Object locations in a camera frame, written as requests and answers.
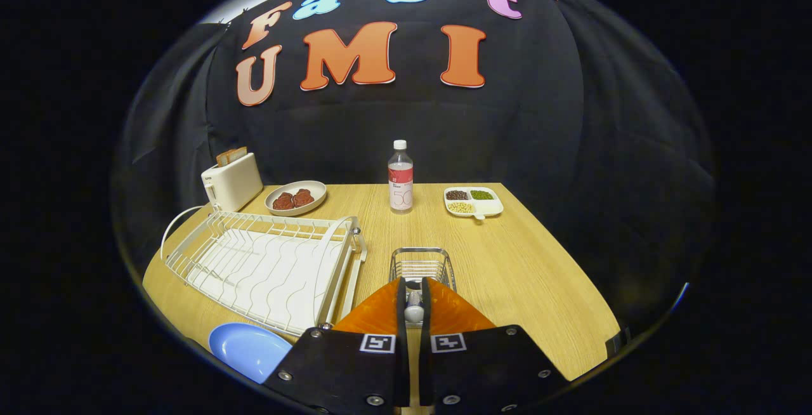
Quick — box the small black clamp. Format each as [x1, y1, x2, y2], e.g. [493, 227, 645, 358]
[606, 326, 632, 359]

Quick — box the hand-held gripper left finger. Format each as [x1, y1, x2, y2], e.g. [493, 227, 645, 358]
[263, 277, 410, 415]

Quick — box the beige round plate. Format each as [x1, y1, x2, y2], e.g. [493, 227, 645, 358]
[264, 180, 328, 217]

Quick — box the blue plate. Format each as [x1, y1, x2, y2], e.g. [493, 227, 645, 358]
[208, 322, 294, 384]

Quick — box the white power cable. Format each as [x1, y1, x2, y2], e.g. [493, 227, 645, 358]
[160, 204, 213, 260]

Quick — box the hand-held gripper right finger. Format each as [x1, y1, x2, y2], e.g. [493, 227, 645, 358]
[419, 277, 568, 415]

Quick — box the metal wire basket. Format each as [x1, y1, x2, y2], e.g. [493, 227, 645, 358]
[388, 247, 457, 328]

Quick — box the clear water bottle red label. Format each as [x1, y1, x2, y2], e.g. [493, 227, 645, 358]
[388, 140, 414, 214]

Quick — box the metal spoon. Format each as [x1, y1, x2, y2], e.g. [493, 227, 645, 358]
[405, 280, 424, 327]

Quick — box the white wire dish rack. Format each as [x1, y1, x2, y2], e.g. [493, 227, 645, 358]
[164, 210, 369, 338]

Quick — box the white toaster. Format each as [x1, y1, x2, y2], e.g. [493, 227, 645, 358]
[201, 152, 264, 213]

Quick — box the white divided dish with beans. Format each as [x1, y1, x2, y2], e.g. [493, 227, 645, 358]
[443, 186, 504, 220]

